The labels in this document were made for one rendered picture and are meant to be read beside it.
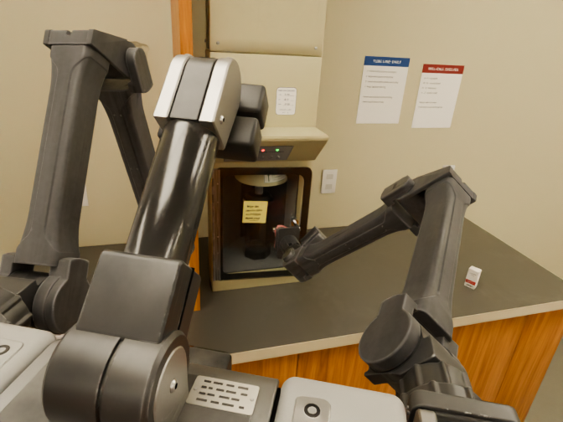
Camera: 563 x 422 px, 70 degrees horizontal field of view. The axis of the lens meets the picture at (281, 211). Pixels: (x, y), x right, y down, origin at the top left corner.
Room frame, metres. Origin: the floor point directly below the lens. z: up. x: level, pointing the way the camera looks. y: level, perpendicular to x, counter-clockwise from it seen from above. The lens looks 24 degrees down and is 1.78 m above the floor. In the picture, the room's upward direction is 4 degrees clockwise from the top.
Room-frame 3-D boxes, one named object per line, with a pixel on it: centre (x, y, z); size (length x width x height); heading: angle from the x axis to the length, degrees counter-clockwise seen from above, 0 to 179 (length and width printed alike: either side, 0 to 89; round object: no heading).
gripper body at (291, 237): (1.03, -0.03, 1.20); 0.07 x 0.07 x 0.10; 18
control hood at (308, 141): (1.13, 0.05, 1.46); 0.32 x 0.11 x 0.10; 108
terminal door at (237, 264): (1.16, 0.06, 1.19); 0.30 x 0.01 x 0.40; 103
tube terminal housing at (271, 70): (1.30, 0.10, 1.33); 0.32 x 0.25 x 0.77; 108
